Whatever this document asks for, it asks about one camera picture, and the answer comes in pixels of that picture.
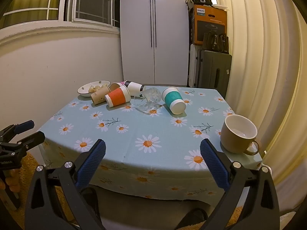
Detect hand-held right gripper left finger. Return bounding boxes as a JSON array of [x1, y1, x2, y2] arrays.
[[25, 138, 106, 230]]

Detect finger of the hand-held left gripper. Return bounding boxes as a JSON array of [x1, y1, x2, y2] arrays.
[[0, 120, 35, 145], [0, 131, 46, 159]]

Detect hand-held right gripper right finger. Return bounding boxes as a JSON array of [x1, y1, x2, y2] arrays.
[[200, 138, 281, 230]]

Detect brown paper cup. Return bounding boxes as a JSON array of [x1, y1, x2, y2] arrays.
[[90, 85, 111, 105]]

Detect orange sleeve paper cup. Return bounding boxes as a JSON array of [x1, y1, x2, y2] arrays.
[[105, 85, 131, 108]]

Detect teal sleeve paper cup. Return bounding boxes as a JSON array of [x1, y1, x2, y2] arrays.
[[161, 86, 187, 115]]

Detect white and black paper cup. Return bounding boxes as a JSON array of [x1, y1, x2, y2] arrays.
[[124, 80, 145, 97]]

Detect person's left hand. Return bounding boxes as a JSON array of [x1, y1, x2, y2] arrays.
[[0, 169, 20, 194]]

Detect orange shaggy rug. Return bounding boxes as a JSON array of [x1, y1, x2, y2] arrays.
[[0, 151, 81, 230]]

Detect beige ceramic mug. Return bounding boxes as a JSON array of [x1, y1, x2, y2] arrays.
[[221, 114, 262, 156]]

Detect blue daisy tablecloth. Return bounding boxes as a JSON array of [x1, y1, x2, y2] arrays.
[[38, 86, 263, 200]]

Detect white bowl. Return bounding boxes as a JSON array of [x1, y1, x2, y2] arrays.
[[77, 81, 111, 98]]

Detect pale food pieces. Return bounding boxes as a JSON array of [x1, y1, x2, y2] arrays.
[[88, 84, 109, 93]]

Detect clear glass mug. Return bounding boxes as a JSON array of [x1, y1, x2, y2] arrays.
[[134, 87, 164, 114]]

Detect grey suitcase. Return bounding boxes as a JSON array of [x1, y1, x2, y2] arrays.
[[197, 50, 233, 99]]

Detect white suitcase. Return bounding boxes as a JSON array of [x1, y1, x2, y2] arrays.
[[188, 44, 203, 88]]

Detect cream curtain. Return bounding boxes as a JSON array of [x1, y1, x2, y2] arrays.
[[211, 0, 307, 197]]

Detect dark handbag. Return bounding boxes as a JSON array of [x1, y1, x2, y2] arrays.
[[203, 32, 229, 53]]

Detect white framed window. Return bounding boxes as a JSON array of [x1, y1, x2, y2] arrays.
[[0, 0, 121, 30]]

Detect white wardrobe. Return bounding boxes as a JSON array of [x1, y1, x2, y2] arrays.
[[120, 0, 189, 86]]

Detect orange cardboard box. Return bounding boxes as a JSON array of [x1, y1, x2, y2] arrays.
[[192, 4, 228, 46]]

